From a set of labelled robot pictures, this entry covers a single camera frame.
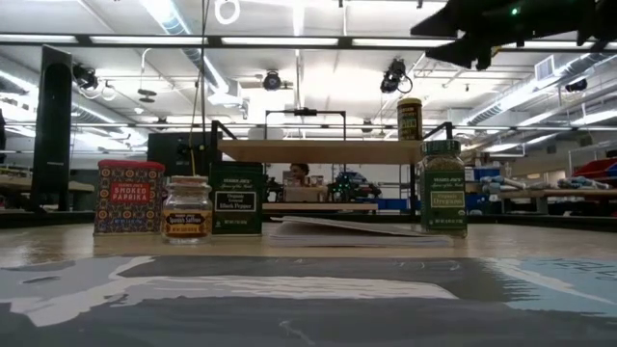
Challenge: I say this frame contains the distant black robot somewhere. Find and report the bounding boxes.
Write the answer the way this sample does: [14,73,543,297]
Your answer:
[262,175,285,203]
[326,171,383,202]

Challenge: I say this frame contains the blue storage bin shelf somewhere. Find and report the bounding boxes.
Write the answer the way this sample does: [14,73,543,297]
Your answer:
[464,166,505,213]

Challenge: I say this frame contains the red smoked paprika tin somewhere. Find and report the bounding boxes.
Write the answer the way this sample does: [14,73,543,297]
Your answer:
[94,159,166,236]

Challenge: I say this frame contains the distant wooden table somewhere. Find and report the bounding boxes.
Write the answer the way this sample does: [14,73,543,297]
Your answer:
[262,201,380,212]

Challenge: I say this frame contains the Acadia picture book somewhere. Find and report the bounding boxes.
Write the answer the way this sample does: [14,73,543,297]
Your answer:
[268,215,455,249]

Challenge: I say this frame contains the green-lid oregano glass jar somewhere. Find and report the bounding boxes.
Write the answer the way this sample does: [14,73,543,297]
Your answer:
[418,139,469,239]

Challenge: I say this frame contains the black box behind table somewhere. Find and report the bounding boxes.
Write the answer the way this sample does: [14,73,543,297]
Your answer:
[147,131,224,178]

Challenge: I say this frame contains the black metal table frame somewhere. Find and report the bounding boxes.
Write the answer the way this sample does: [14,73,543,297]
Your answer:
[0,210,617,233]

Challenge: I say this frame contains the tall black column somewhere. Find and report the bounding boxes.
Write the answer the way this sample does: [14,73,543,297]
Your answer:
[30,44,73,213]

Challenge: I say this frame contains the beige cardboard box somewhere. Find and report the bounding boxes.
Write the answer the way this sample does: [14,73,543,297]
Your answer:
[282,185,329,203]

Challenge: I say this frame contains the workbench with fabric rolls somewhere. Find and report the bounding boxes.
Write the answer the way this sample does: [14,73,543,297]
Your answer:
[479,173,617,216]

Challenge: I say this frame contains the small glass saffron jar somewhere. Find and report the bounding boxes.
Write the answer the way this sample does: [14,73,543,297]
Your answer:
[161,174,214,245]

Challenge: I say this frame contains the yellow-lid onion spice jar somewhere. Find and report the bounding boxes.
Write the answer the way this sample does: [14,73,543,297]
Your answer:
[396,97,424,142]

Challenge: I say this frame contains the wooden shelf black metal legs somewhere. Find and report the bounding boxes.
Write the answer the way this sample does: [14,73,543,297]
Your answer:
[209,120,455,223]

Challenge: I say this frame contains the person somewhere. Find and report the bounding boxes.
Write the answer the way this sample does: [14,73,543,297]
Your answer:
[287,162,313,188]

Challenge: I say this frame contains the wooden side bench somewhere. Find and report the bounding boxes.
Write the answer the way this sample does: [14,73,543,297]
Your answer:
[0,166,95,213]

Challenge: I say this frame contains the dark green black pepper tin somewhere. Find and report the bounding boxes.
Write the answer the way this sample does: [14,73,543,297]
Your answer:
[209,161,264,237]

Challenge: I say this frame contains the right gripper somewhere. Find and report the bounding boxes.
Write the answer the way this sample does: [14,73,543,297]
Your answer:
[410,0,507,71]

